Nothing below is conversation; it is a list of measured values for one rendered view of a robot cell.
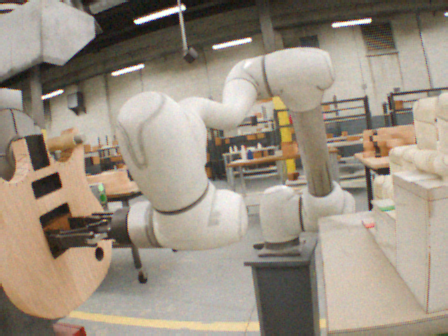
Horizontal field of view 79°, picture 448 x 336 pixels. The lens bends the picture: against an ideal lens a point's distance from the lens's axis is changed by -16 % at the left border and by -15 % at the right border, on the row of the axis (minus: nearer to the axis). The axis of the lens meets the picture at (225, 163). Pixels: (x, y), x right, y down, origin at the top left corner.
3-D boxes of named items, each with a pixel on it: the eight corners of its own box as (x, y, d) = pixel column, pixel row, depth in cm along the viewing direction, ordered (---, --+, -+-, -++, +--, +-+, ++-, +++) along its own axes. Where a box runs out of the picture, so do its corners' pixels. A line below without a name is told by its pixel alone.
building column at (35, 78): (44, 210, 928) (25, 33, 891) (53, 207, 968) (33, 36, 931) (53, 209, 918) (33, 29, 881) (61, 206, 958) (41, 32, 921)
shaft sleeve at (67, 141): (25, 142, 72) (33, 150, 74) (20, 152, 70) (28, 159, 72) (75, 129, 67) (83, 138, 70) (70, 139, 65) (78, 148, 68)
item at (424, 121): (424, 174, 41) (417, 110, 41) (416, 171, 44) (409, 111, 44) (443, 171, 41) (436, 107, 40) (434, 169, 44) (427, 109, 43)
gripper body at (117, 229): (132, 253, 56) (93, 253, 58) (151, 233, 64) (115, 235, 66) (121, 215, 54) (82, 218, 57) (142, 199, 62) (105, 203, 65)
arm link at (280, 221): (267, 231, 145) (261, 185, 143) (306, 229, 138) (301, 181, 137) (258, 244, 130) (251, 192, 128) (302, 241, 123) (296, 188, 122)
